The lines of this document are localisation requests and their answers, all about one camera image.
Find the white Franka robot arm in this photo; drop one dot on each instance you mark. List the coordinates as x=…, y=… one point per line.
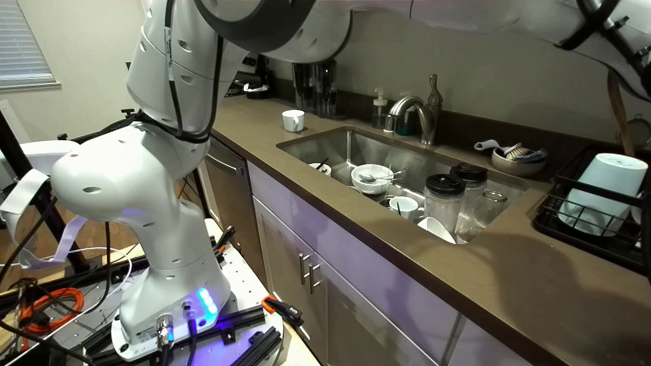
x=155, y=196

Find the wooden spatula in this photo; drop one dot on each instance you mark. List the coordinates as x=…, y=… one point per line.
x=616, y=107

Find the white window blind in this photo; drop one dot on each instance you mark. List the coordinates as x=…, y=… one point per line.
x=22, y=40

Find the small white cup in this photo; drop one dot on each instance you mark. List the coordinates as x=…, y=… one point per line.
x=406, y=206

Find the brushed steel kitchen faucet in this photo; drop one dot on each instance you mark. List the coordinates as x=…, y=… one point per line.
x=431, y=113

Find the white perforated robot table top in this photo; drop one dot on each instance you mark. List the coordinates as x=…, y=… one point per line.
x=244, y=285

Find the small grey utensil bowl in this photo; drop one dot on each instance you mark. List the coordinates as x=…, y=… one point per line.
x=520, y=162

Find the stainless steel dishwasher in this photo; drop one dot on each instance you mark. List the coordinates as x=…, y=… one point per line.
x=230, y=196

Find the clear soap dispenser white pump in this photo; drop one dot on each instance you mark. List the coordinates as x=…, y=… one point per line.
x=379, y=111

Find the orange black clamp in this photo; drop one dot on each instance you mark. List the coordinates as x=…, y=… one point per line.
x=225, y=239
x=281, y=309

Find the black tripod stand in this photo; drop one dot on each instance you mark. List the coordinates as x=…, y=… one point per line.
x=37, y=196

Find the stainless steel sink basin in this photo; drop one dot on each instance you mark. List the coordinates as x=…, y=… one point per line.
x=379, y=152

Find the black aluminium rail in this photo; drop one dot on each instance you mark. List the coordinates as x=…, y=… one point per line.
x=261, y=345
x=230, y=317

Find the clear blender jar black lid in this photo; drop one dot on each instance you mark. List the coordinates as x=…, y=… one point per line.
x=468, y=178
x=445, y=200

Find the grey lower kitchen cabinets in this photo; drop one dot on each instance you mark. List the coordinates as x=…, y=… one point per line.
x=366, y=297

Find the silver countertop toaster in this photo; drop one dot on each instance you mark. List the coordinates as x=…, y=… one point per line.
x=257, y=82

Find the clear drinking glass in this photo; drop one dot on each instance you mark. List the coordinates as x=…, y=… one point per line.
x=490, y=203

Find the white plate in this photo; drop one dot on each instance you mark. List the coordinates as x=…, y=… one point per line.
x=320, y=166

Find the pale blue cup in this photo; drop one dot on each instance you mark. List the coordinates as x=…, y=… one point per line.
x=602, y=190

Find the wide white ceramic bowl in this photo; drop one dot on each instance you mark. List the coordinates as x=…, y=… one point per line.
x=371, y=179

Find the white ceramic mug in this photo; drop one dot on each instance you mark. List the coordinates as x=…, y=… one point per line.
x=293, y=121

